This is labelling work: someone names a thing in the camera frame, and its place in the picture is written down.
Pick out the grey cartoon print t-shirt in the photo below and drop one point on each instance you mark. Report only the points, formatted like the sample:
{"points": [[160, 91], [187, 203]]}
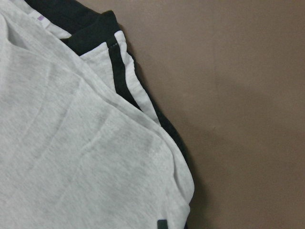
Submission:
{"points": [[81, 144]]}

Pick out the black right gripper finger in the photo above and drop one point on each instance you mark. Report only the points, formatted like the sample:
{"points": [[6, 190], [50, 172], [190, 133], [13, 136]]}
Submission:
{"points": [[162, 224]]}

